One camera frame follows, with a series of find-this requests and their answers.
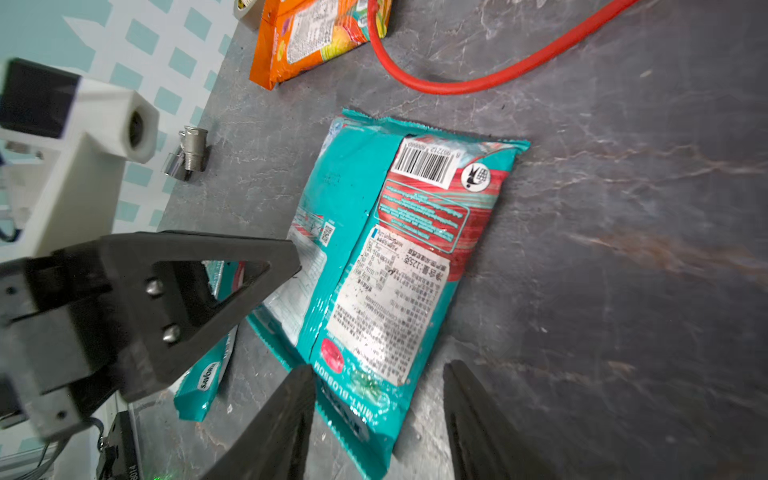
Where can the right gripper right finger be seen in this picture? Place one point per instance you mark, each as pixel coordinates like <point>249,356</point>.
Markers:
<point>483,443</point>

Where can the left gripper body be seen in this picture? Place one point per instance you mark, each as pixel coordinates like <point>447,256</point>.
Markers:
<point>59,341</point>

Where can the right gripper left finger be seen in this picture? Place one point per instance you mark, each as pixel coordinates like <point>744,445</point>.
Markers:
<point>275,444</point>

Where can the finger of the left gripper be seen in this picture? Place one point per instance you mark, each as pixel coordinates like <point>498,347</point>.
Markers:
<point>160,314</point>

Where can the teal mint candy bag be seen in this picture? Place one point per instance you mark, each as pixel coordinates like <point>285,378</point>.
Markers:
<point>385,227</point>

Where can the teal candy bag left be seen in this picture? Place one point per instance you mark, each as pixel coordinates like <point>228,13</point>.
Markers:
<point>198,388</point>

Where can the metal fitting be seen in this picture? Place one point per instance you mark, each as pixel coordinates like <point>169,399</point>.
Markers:
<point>190,156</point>

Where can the orange candy bag far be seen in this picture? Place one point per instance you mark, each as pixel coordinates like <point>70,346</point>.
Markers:
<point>296,36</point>

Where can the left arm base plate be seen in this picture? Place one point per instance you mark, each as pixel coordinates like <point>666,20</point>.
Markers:
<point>119,456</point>

